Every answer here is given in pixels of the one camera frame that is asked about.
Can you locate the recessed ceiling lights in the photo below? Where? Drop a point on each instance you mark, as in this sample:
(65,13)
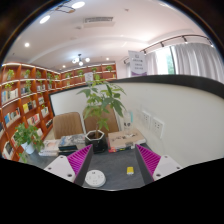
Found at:
(26,44)

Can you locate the grey window curtains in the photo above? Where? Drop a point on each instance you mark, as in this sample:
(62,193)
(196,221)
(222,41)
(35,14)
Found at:
(196,61)

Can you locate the leafy plant in white pot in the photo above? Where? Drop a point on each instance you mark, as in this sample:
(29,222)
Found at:
(28,146)

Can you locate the round white power strip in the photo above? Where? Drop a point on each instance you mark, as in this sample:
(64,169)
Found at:
(95,178)

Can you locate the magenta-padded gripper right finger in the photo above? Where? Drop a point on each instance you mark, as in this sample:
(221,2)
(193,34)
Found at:
(150,160)

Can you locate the small yellow charger block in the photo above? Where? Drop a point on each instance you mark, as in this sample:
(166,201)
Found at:
(130,170)

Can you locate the tall plant in black pot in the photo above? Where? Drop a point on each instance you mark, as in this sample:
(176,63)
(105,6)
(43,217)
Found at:
(96,141)

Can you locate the orange wooden bookshelf unit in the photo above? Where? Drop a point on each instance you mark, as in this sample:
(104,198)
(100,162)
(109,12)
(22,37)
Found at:
(20,100)

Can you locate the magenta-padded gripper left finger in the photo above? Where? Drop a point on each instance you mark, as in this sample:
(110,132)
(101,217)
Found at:
(78,160)

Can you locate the black track light rail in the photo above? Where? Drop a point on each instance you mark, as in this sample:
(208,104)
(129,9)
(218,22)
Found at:
(173,40)

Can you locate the black multi-bulb chandelier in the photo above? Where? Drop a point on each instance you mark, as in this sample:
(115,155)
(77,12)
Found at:
(80,60)

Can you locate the stack of beige books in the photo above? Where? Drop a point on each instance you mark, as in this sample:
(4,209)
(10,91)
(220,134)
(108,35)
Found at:
(125,138)

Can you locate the clear plastic bottle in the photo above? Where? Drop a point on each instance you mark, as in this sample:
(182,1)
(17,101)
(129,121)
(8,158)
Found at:
(128,121)

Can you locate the ceiling air vent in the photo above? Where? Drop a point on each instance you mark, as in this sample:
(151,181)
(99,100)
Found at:
(99,21)

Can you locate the stack of dark books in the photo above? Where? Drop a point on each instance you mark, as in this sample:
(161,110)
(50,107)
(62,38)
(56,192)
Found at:
(70,141)

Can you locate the tan upholstered chair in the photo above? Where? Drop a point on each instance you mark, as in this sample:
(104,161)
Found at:
(112,125)
(66,125)

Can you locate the ceiling fixture with round lamps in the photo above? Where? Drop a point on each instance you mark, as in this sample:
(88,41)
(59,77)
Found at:
(78,4)

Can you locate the white wall outlet plate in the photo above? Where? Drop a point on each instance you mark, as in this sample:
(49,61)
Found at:
(157,127)
(146,118)

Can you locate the hanging white purple sign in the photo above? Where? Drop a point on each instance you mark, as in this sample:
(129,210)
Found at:
(137,63)

